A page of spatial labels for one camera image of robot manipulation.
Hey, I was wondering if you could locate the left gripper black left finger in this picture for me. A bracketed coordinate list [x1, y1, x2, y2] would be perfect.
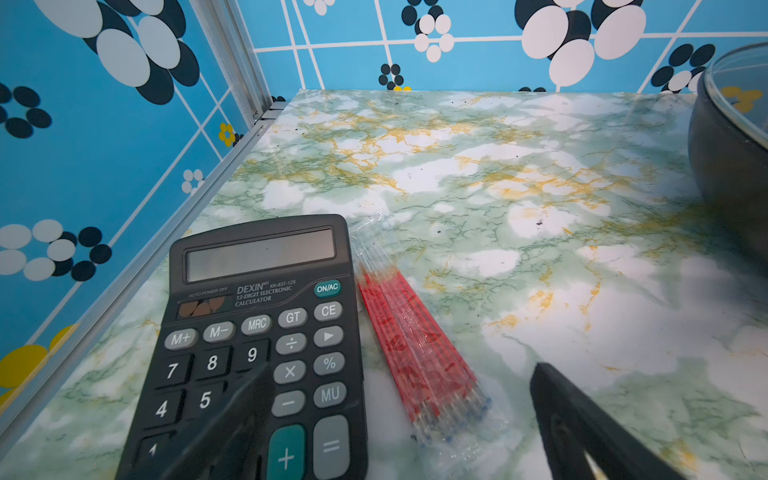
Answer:
[157, 365, 272, 479]

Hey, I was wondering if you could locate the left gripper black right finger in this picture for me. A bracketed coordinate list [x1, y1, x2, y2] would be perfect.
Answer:
[530, 362, 683, 479]

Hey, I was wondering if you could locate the glass lid of wok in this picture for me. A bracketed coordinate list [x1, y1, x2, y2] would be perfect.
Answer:
[702, 42, 767, 149]

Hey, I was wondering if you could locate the black desktop calculator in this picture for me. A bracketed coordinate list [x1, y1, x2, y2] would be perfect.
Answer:
[117, 214, 369, 479]

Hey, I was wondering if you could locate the dark wok with beige handle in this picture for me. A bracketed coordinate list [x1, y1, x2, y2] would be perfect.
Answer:
[688, 68, 767, 262]

